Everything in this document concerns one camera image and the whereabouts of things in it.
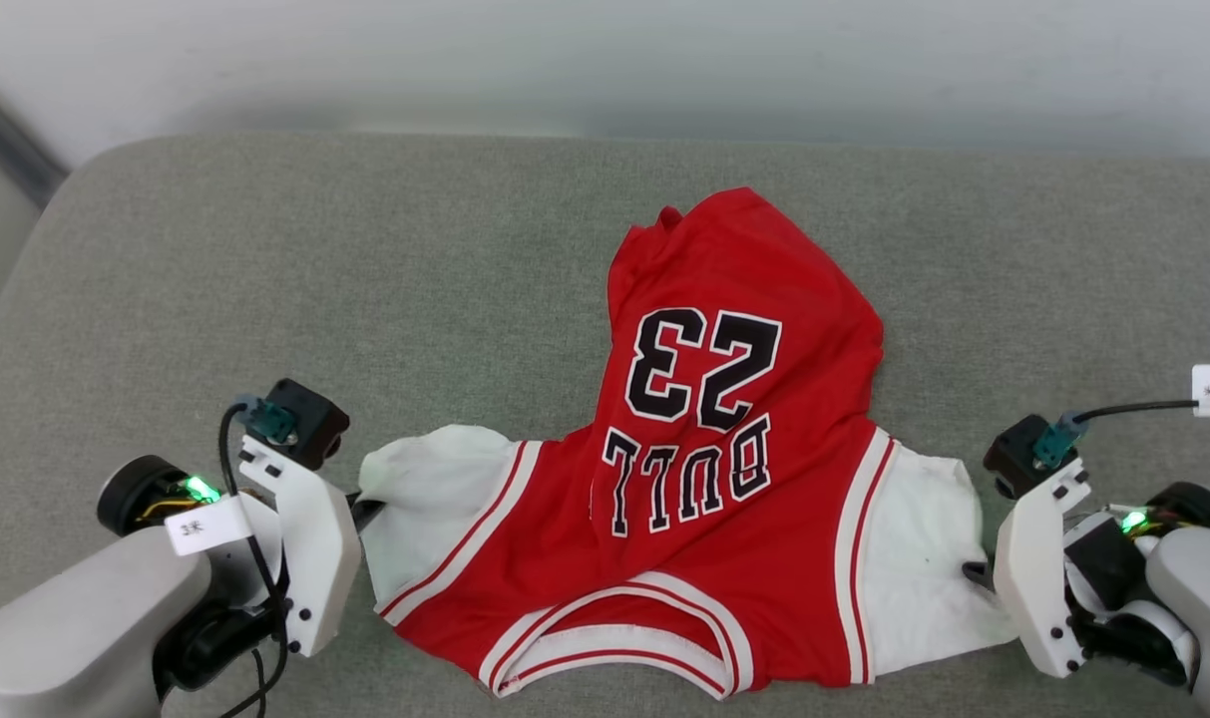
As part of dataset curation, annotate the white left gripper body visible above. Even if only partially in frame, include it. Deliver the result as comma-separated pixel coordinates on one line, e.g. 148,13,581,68
238,433,364,660

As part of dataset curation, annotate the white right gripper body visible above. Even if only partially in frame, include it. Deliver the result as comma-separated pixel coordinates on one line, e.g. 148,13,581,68
993,458,1094,680

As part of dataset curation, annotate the red basketball jersey number 23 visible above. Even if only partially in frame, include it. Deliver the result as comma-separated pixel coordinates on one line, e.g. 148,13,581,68
357,186,1020,700

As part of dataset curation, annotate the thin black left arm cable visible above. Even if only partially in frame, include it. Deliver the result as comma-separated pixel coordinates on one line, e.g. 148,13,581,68
215,397,293,718

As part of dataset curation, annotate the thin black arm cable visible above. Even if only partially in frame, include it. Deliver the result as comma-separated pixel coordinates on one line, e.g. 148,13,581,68
1068,398,1204,426
215,397,293,718

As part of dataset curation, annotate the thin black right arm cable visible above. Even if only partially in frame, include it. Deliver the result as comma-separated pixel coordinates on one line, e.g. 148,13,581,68
1068,398,1204,426

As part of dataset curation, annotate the dark grey wall rail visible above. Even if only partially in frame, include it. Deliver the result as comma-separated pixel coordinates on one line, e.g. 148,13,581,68
0,75,71,211

